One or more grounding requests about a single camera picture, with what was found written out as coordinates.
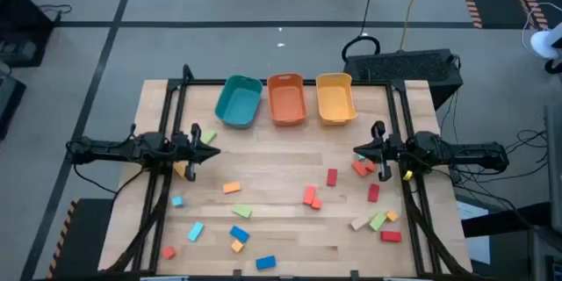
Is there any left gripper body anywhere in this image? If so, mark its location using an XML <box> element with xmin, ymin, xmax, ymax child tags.
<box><xmin>171</xmin><ymin>124</ymin><xmax>202</xmax><ymax>182</ymax></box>

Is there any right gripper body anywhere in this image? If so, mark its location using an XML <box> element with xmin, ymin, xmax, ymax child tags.
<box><xmin>371</xmin><ymin>120</ymin><xmax>407</xmax><ymax>183</ymax></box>

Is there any teal plastic bin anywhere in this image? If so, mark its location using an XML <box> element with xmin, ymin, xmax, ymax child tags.
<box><xmin>213</xmin><ymin>74</ymin><xmax>263</xmax><ymax>130</ymax></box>

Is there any beige block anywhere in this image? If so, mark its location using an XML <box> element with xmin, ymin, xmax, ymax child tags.
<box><xmin>349</xmin><ymin>215</ymin><xmax>371</xmax><ymax>232</ymax></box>

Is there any light blue block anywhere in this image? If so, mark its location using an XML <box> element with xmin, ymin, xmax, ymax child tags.
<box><xmin>187</xmin><ymin>220</ymin><xmax>205</xmax><ymax>243</ymax></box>

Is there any yellow plastic bin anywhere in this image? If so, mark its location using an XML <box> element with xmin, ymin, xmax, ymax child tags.
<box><xmin>315</xmin><ymin>72</ymin><xmax>358</xmax><ymax>126</ymax></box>

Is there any black perforated computer case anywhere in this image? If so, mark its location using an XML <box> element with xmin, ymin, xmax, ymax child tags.
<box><xmin>342</xmin><ymin>47</ymin><xmax>465</xmax><ymax>111</ymax></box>

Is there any orange plastic bin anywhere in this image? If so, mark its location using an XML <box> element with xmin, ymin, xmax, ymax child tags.
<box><xmin>266</xmin><ymin>72</ymin><xmax>309</xmax><ymax>127</ymax></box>

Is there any white paper sheet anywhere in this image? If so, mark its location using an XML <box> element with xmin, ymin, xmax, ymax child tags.
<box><xmin>456</xmin><ymin>199</ymin><xmax>492</xmax><ymax>265</ymax></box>

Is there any black support beam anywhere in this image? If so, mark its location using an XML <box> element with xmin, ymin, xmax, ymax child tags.
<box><xmin>460</xmin><ymin>202</ymin><xmax>554</xmax><ymax>239</ymax></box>

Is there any black equipment case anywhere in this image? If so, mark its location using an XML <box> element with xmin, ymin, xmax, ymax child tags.
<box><xmin>0</xmin><ymin>68</ymin><xmax>27</xmax><ymax>141</ymax></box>

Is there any white round device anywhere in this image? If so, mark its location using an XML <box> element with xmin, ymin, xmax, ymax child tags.
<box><xmin>529</xmin><ymin>21</ymin><xmax>562</xmax><ymax>61</ymax></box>

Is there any dark cabinet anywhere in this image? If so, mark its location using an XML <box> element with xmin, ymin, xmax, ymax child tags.
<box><xmin>529</xmin><ymin>223</ymin><xmax>562</xmax><ymax>281</ymax></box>

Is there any black cabinet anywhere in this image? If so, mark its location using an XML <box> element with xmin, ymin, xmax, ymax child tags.
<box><xmin>0</xmin><ymin>0</ymin><xmax>56</xmax><ymax>69</ymax></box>

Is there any black aluminium table frame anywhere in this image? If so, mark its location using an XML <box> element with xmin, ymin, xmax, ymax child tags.
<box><xmin>104</xmin><ymin>64</ymin><xmax>473</xmax><ymax>278</ymax></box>

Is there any black sleeved cable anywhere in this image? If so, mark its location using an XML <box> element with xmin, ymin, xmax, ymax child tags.
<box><xmin>104</xmin><ymin>175</ymin><xmax>172</xmax><ymax>273</ymax></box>
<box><xmin>403</xmin><ymin>184</ymin><xmax>466</xmax><ymax>276</ymax></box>

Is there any black coiled cable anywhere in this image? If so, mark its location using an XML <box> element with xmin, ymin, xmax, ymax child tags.
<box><xmin>341</xmin><ymin>0</ymin><xmax>382</xmax><ymax>65</ymax></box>

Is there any yellow cable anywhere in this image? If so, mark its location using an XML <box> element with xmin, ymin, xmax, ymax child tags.
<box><xmin>398</xmin><ymin>0</ymin><xmax>429</xmax><ymax>52</ymax></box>

